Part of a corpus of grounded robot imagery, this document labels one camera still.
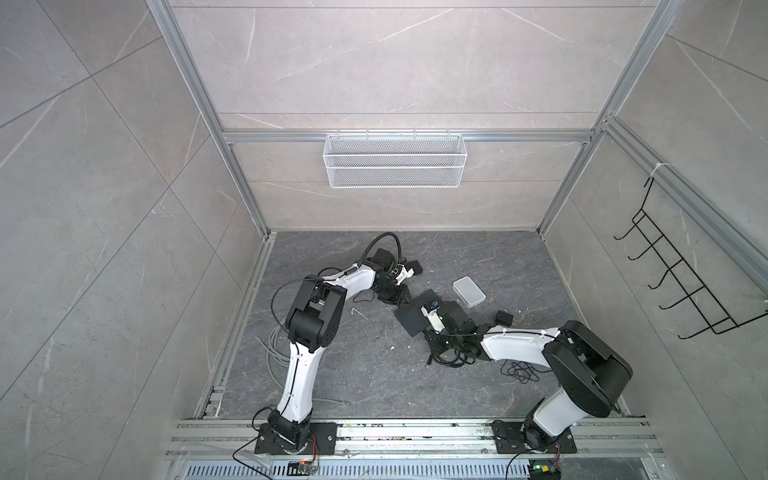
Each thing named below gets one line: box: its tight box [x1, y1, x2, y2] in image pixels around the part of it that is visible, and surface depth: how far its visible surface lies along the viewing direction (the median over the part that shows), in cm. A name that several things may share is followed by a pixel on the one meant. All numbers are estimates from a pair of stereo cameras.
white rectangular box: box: [452, 276, 487, 308], surface depth 103 cm
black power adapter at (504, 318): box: [495, 310, 514, 327], surface depth 97 cm
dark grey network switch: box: [394, 289, 446, 338], surface depth 97 cm
